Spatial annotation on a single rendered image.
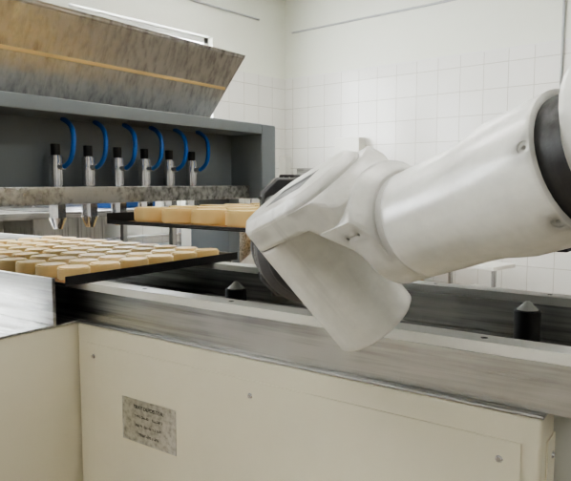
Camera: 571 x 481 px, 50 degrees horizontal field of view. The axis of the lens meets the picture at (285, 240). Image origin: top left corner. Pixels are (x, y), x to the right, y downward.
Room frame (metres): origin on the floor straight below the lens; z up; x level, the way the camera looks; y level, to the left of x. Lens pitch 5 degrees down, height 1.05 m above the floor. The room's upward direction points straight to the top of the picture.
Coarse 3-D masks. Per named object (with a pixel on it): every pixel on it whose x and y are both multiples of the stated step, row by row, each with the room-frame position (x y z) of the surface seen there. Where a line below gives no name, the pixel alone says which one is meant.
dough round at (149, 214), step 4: (136, 208) 0.86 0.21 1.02; (140, 208) 0.85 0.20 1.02; (144, 208) 0.85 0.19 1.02; (148, 208) 0.85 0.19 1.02; (152, 208) 0.85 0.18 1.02; (156, 208) 0.85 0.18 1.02; (160, 208) 0.85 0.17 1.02; (136, 212) 0.85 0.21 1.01; (140, 212) 0.85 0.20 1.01; (144, 212) 0.85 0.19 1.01; (148, 212) 0.85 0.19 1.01; (152, 212) 0.85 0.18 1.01; (156, 212) 0.85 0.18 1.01; (160, 212) 0.85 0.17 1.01; (136, 216) 0.86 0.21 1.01; (140, 216) 0.85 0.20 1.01; (144, 216) 0.85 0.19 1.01; (148, 216) 0.85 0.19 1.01; (152, 216) 0.85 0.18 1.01; (156, 216) 0.85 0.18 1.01; (160, 216) 0.85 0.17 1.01; (136, 220) 0.86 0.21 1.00; (140, 220) 0.85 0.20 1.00; (144, 220) 0.85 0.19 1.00; (148, 220) 0.85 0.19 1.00; (152, 220) 0.85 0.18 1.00; (156, 220) 0.85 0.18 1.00; (160, 220) 0.85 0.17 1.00
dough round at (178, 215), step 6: (162, 210) 0.82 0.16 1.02; (168, 210) 0.81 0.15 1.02; (174, 210) 0.81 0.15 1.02; (180, 210) 0.81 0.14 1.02; (186, 210) 0.82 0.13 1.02; (192, 210) 0.82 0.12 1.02; (162, 216) 0.82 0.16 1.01; (168, 216) 0.81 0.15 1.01; (174, 216) 0.81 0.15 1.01; (180, 216) 0.81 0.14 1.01; (186, 216) 0.81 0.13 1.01; (168, 222) 0.82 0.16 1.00; (174, 222) 0.81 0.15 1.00; (180, 222) 0.81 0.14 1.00; (186, 222) 0.82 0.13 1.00
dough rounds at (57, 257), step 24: (0, 240) 1.40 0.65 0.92; (24, 240) 1.40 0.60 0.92; (48, 240) 1.40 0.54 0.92; (72, 240) 1.43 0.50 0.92; (96, 240) 1.40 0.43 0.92; (120, 240) 1.40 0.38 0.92; (0, 264) 1.05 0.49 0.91; (24, 264) 1.01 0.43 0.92; (48, 264) 0.99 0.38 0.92; (72, 264) 0.99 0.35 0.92; (96, 264) 1.00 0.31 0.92; (120, 264) 1.06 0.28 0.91; (144, 264) 1.06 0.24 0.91
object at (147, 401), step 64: (128, 384) 0.88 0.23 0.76; (192, 384) 0.80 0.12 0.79; (256, 384) 0.74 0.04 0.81; (320, 384) 0.69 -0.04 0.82; (384, 384) 0.64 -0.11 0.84; (128, 448) 0.88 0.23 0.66; (192, 448) 0.80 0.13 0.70; (256, 448) 0.74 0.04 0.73; (320, 448) 0.69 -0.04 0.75; (384, 448) 0.64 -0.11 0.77; (448, 448) 0.60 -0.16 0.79; (512, 448) 0.56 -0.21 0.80
